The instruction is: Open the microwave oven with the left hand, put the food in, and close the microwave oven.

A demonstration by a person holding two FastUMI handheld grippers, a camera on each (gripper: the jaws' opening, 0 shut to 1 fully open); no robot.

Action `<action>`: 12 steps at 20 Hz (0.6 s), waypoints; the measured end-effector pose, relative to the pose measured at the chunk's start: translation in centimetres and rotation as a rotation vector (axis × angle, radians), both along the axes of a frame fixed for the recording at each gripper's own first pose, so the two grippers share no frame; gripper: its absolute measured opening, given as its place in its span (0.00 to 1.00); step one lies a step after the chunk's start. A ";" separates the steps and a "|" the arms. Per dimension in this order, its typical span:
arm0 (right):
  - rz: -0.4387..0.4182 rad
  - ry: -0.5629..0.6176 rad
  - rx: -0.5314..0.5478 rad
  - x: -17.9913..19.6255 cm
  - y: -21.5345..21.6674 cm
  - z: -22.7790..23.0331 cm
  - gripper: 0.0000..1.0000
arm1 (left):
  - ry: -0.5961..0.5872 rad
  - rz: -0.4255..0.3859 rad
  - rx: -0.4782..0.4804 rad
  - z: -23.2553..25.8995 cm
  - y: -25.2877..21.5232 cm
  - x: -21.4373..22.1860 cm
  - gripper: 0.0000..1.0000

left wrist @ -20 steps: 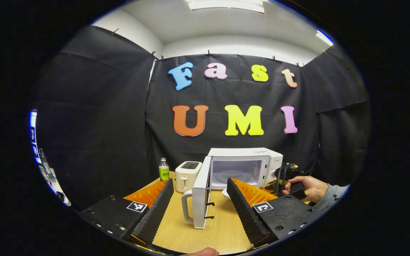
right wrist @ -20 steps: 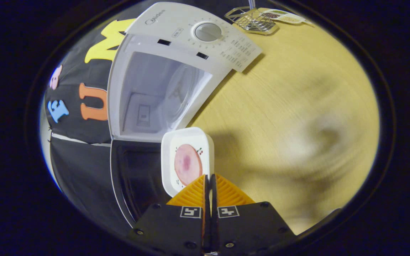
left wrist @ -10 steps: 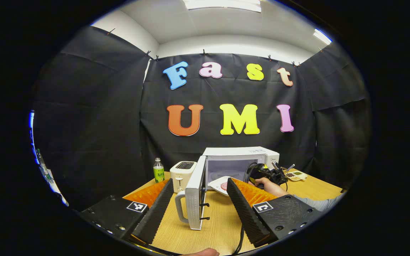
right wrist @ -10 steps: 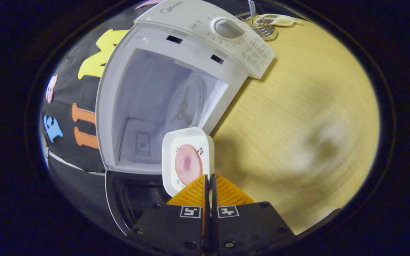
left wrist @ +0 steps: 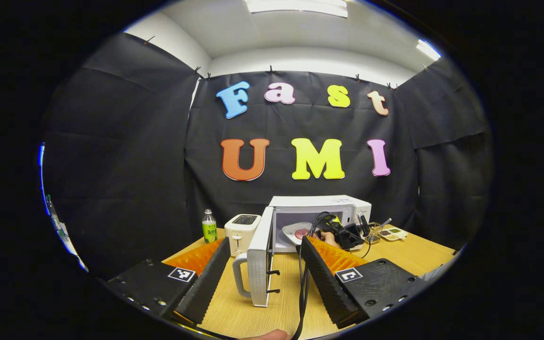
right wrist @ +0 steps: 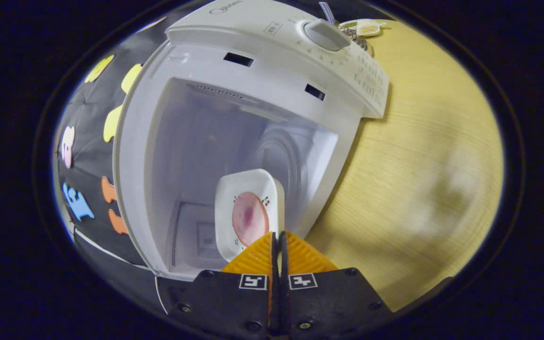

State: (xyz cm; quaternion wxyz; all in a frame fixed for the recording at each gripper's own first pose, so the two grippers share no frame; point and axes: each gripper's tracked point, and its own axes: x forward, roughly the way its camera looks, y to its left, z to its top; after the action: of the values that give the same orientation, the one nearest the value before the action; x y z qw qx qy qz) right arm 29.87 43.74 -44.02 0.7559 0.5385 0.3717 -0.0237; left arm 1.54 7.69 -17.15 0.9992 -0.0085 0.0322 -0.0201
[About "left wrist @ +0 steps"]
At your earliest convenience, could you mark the white microwave oven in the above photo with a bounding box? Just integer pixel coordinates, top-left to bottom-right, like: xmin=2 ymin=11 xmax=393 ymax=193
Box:
xmin=232 ymin=195 xmax=373 ymax=307

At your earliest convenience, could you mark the green drink bottle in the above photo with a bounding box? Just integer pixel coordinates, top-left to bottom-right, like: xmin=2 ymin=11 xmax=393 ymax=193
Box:
xmin=202 ymin=209 xmax=218 ymax=244

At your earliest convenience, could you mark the black backdrop cloth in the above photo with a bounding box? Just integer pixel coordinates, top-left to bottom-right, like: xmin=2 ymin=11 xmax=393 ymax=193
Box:
xmin=41 ymin=33 xmax=494 ymax=279

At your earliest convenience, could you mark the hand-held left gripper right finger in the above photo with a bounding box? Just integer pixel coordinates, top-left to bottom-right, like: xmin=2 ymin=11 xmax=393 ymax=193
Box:
xmin=300 ymin=235 xmax=429 ymax=330

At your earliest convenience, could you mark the white square plate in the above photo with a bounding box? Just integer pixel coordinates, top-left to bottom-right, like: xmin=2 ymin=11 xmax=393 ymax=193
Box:
xmin=282 ymin=222 xmax=316 ymax=245

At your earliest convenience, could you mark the black cable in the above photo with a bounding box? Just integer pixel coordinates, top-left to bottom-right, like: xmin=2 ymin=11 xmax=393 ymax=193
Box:
xmin=293 ymin=211 xmax=334 ymax=340

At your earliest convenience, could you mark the small metal wire basket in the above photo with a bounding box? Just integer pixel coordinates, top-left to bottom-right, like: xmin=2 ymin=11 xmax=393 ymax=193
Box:
xmin=366 ymin=218 xmax=392 ymax=244

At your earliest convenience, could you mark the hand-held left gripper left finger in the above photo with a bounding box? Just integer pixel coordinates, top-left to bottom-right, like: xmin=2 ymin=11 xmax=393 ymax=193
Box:
xmin=104 ymin=237 xmax=231 ymax=326

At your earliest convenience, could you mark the small ceiling light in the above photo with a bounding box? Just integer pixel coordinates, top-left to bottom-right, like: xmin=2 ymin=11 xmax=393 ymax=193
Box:
xmin=416 ymin=39 xmax=442 ymax=61

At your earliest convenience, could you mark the white toaster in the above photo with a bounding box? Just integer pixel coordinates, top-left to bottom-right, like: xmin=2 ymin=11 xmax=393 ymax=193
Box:
xmin=224 ymin=214 xmax=262 ymax=257

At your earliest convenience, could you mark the long ceiling light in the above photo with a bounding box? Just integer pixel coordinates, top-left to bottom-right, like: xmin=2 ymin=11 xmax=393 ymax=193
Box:
xmin=245 ymin=0 xmax=349 ymax=18

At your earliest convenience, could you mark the divided white spice dish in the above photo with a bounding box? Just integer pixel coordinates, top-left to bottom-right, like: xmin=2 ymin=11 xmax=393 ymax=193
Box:
xmin=380 ymin=227 xmax=408 ymax=242

